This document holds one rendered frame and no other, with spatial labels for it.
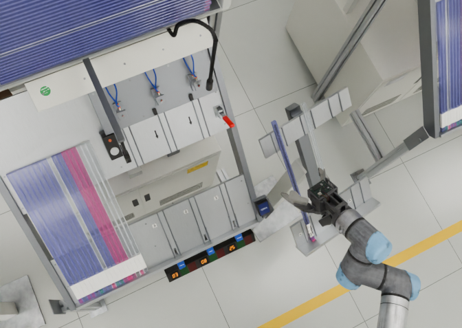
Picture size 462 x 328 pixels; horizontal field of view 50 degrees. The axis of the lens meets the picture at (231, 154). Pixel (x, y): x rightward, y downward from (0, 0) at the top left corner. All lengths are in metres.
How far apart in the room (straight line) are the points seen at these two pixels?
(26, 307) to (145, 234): 1.01
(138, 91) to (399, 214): 1.72
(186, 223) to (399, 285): 0.68
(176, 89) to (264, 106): 1.32
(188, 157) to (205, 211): 0.31
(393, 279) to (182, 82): 0.79
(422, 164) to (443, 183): 0.15
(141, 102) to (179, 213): 0.43
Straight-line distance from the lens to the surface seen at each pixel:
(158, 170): 1.87
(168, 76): 1.38
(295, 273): 2.49
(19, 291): 2.52
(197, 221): 1.67
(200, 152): 1.89
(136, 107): 1.38
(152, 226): 1.62
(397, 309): 1.43
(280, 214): 2.51
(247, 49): 2.81
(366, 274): 1.43
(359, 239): 1.37
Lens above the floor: 2.43
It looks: 72 degrees down
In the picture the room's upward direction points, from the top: 19 degrees clockwise
